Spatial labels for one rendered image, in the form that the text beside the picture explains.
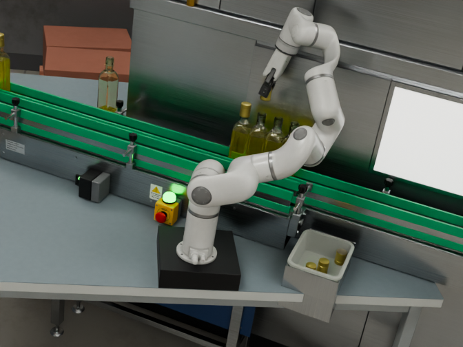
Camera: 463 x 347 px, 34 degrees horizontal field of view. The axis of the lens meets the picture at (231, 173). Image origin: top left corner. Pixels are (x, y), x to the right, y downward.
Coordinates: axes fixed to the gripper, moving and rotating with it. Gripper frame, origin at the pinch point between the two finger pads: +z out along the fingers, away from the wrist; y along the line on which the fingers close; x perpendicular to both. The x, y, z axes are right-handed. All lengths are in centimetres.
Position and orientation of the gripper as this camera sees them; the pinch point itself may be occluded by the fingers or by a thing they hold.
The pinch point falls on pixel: (266, 88)
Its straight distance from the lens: 247.9
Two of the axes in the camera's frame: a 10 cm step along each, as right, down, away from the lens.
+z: -3.7, 7.6, 5.3
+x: 8.7, 4.9, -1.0
